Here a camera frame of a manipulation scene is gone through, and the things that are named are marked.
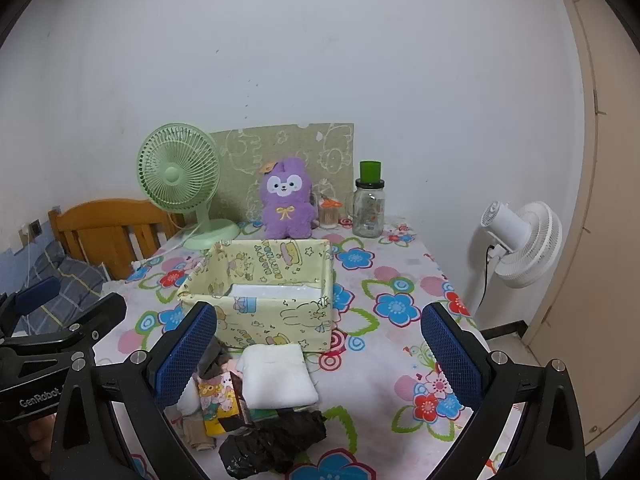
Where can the green plastic cup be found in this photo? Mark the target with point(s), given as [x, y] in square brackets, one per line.
[370, 170]

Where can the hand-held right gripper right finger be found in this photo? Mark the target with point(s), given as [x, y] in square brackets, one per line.
[450, 355]

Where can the floral tablecloth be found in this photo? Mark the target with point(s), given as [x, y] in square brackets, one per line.
[380, 380]

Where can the white towel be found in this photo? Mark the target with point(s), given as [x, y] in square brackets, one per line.
[277, 377]

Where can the green cartoon printed board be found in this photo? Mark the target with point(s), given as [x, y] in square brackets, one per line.
[300, 145]

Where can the clear cotton swab container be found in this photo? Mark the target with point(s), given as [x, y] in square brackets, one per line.
[329, 219]

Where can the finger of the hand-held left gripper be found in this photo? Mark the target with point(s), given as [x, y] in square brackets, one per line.
[102, 312]
[37, 292]

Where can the grey sock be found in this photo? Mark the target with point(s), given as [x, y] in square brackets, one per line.
[215, 357]

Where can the black plastic bag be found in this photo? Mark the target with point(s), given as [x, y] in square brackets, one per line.
[270, 442]

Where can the glass mug jar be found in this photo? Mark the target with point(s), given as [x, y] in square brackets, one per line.
[369, 212]

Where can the yellow cartoon tissue packet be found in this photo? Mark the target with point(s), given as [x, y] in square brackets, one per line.
[215, 400]

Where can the yellow printed storage box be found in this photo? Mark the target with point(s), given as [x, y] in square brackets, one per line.
[280, 317]

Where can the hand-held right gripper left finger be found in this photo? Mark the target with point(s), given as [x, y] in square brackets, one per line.
[185, 355]

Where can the white sock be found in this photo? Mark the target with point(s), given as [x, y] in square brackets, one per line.
[189, 400]

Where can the green desk fan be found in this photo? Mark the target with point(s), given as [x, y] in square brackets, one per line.
[172, 175]

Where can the beige door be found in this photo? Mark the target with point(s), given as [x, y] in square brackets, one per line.
[600, 260]

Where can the person's left hand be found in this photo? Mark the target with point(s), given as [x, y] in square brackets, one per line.
[40, 437]

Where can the grey plaid pillow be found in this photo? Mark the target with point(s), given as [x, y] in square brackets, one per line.
[60, 280]

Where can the beige sock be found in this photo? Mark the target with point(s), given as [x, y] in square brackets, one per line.
[197, 435]

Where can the white standing fan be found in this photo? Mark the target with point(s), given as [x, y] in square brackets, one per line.
[527, 245]

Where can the green orange packet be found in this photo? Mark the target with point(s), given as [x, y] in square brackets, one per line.
[265, 413]

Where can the orange scissors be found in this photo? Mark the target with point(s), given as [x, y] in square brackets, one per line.
[332, 204]

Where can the purple plush toy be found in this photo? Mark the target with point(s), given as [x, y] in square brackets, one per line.
[285, 210]

